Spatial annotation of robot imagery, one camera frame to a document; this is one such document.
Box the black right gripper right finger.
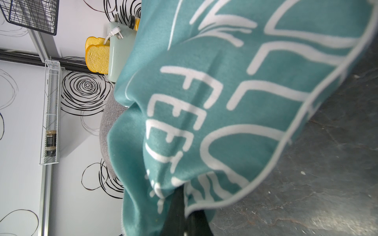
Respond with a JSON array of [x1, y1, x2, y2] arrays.
[[184, 210, 213, 236]]

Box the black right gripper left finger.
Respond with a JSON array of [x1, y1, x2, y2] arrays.
[[160, 186, 186, 236]]

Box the grey pillow with zipper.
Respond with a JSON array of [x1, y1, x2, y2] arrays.
[[99, 90, 128, 179]]

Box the teal printed pillow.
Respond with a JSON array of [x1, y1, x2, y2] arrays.
[[107, 1, 378, 236]]

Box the dark bottle in shelf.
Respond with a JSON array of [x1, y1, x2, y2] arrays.
[[44, 130, 57, 157]]

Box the mint green toaster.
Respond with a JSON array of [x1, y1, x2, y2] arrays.
[[107, 22, 137, 83]]

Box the yellow toast slice front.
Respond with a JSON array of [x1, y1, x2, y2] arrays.
[[85, 45, 110, 74]]

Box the yellow toast slice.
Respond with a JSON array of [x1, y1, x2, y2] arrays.
[[85, 45, 110, 74], [85, 36, 110, 51]]

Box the yellow toast slice back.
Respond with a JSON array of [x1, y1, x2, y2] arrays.
[[85, 36, 110, 51]]

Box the aluminium wall rail left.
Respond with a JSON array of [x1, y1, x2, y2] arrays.
[[38, 165, 53, 236]]

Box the aluminium wall rail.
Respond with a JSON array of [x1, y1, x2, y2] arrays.
[[27, 29, 61, 63], [38, 165, 53, 236]]

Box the white wire wall shelf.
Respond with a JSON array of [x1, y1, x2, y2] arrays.
[[39, 60, 62, 165]]

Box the aluminium wall rail back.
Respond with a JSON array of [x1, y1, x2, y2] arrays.
[[27, 29, 61, 63]]

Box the black wire wall basket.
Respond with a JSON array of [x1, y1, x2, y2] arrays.
[[1, 0, 60, 35]]

